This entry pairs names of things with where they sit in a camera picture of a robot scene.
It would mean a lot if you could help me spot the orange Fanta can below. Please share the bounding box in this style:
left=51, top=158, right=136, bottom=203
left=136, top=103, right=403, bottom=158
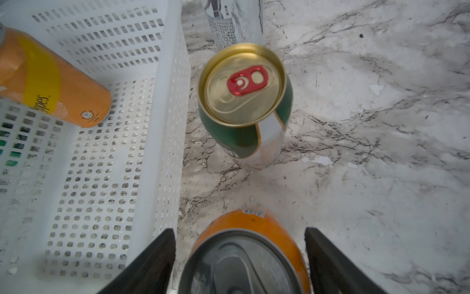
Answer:
left=177, top=207, right=311, bottom=294

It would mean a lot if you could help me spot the white plastic perforated basket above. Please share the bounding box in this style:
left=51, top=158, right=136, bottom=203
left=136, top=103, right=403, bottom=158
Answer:
left=1, top=1, right=191, bottom=294

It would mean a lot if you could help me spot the green gold-top can white band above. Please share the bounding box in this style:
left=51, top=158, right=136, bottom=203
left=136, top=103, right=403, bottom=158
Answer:
left=198, top=43, right=294, bottom=171

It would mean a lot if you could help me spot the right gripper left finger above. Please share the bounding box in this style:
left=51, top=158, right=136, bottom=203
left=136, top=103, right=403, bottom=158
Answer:
left=99, top=229, right=176, bottom=294

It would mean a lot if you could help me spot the white silver tall can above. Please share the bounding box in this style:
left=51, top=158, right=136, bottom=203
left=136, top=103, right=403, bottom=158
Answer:
left=200, top=0, right=265, bottom=51

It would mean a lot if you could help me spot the green soda can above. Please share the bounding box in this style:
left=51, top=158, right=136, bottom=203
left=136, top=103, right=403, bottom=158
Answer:
left=1, top=121, right=24, bottom=168

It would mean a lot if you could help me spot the orange yellow soda can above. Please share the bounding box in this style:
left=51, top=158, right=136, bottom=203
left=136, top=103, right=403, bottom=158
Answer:
left=1, top=25, right=111, bottom=127

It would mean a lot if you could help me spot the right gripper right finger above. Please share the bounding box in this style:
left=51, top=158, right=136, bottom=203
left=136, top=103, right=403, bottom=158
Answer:
left=304, top=227, right=387, bottom=294

